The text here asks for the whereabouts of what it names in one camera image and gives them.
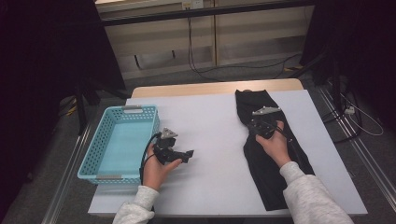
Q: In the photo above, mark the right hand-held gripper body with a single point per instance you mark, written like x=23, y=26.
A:
x=264, y=126

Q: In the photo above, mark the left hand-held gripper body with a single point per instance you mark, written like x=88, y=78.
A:
x=165, y=151

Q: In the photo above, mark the blue perforated plastic basket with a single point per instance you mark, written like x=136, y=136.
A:
x=124, y=146

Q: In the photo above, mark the black pants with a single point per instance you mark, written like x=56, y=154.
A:
x=267, y=180

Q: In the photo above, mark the person's right hand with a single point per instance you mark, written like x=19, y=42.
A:
x=277, y=147

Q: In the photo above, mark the person's left hand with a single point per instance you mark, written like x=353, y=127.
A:
x=152, y=174

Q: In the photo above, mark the grey table grommet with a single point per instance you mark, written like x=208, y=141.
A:
x=247, y=90

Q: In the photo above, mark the wooden table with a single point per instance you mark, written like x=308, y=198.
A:
x=162, y=90

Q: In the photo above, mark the black metal stand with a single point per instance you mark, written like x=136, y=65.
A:
x=335, y=81

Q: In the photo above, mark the white power strip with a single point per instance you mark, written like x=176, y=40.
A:
x=349, y=110

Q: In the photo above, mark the beige wooden cabinet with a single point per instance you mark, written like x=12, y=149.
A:
x=249, y=37

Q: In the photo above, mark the yellow strip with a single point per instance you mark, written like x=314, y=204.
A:
x=71, y=109

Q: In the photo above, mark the black curtain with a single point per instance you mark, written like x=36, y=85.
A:
x=46, y=62
x=367, y=37

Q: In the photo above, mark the metal floor rail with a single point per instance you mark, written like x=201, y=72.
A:
x=67, y=177
x=370, y=168

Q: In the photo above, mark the white wall socket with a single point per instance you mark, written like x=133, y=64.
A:
x=192, y=4

